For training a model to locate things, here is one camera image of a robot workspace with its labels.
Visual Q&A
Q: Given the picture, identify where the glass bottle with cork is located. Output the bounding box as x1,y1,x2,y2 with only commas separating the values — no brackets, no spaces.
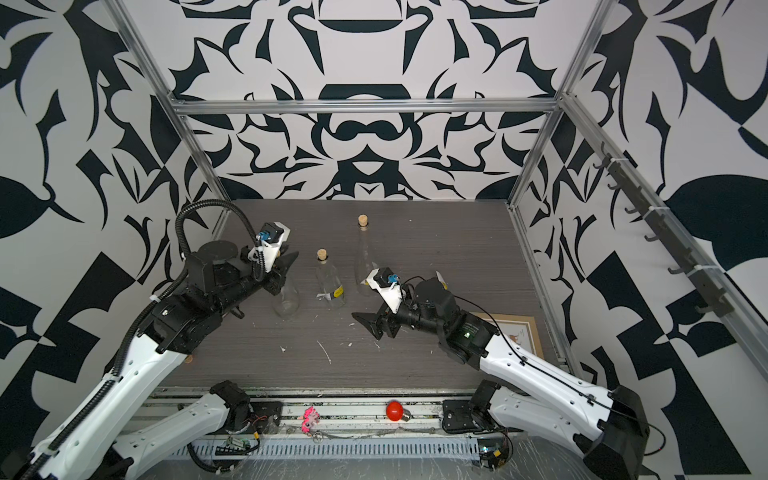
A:
271,276,301,320
315,248,345,310

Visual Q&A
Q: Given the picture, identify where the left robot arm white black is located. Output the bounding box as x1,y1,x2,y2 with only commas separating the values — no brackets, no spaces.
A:
1,241,298,479

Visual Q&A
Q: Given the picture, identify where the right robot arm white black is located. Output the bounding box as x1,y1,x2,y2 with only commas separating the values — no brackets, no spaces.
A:
353,268,651,479

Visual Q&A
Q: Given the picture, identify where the far tall glass bottle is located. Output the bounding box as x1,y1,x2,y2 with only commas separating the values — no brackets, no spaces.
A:
354,214,379,296

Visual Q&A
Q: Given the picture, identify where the wooden framed picture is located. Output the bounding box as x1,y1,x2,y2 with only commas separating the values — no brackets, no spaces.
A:
476,312,544,358

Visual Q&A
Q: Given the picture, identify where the red ball knob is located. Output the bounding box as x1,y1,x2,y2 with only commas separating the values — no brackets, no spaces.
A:
385,400,406,422

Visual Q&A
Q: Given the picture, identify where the pink clip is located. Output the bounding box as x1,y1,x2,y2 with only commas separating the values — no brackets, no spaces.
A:
301,406,320,436

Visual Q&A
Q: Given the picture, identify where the circuit board right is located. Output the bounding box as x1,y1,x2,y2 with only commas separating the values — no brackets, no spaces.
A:
478,444,513,470

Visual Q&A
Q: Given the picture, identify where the green circuit board left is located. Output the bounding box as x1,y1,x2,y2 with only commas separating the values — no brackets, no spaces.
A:
215,437,260,456

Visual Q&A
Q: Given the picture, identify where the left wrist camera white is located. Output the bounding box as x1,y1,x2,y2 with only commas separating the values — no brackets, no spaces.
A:
247,222,291,274

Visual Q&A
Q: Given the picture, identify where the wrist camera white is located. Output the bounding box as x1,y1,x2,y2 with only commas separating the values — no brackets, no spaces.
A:
366,267,403,314
247,222,291,274

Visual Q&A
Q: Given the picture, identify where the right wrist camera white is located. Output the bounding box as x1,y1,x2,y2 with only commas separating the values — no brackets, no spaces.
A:
366,267,403,314

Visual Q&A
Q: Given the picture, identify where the black corrugated cable conduit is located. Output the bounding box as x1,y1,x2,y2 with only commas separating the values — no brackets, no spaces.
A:
17,199,265,480

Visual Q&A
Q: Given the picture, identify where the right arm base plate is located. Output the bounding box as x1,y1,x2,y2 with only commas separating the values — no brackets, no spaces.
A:
441,399,481,435

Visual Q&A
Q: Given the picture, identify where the white slotted cable duct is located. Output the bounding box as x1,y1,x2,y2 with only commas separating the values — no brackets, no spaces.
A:
194,437,480,461

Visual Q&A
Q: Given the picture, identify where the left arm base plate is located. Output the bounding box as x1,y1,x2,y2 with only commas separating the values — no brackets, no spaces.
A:
247,401,284,435

